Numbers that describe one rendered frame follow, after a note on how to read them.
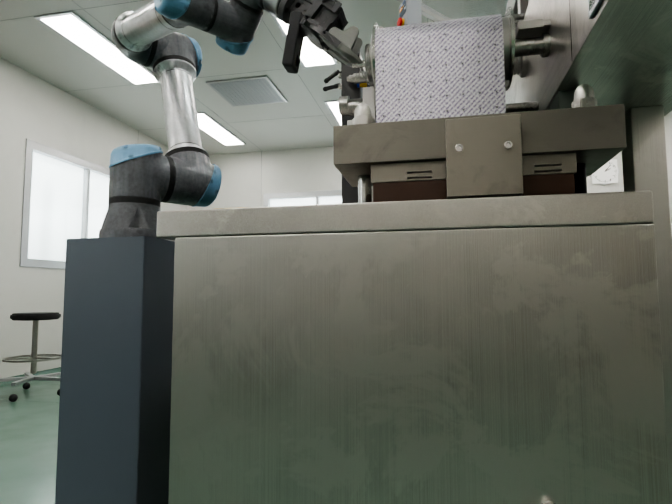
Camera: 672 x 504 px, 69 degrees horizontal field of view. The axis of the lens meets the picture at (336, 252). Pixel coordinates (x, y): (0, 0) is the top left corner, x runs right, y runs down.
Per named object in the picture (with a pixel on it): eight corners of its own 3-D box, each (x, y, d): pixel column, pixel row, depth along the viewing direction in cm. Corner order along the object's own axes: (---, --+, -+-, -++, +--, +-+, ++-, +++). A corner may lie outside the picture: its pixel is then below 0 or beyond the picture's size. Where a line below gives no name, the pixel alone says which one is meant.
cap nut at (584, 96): (567, 120, 72) (566, 90, 72) (594, 118, 71) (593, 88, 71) (574, 111, 68) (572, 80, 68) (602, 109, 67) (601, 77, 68)
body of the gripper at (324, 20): (344, 4, 96) (299, -26, 99) (317, 39, 97) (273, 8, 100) (351, 25, 104) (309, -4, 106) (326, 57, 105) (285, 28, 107)
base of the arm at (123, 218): (83, 239, 110) (85, 196, 111) (126, 245, 125) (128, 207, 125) (141, 237, 106) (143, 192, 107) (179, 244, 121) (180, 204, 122)
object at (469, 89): (376, 167, 92) (375, 73, 94) (506, 160, 87) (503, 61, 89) (376, 167, 92) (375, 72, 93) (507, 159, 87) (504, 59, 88)
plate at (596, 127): (352, 187, 89) (352, 154, 89) (590, 175, 80) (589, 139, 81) (333, 164, 73) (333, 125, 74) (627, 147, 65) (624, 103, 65)
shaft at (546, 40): (508, 64, 96) (508, 43, 97) (546, 61, 95) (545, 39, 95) (512, 54, 92) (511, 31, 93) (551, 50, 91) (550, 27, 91)
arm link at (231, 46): (195, 31, 110) (212, -18, 105) (239, 47, 118) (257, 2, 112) (206, 46, 106) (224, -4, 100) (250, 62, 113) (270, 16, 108)
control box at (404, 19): (394, 35, 158) (394, 6, 159) (413, 38, 160) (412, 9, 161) (402, 24, 151) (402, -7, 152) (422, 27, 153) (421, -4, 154)
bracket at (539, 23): (514, 42, 97) (514, 32, 97) (545, 39, 96) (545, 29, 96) (518, 29, 92) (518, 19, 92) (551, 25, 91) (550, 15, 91)
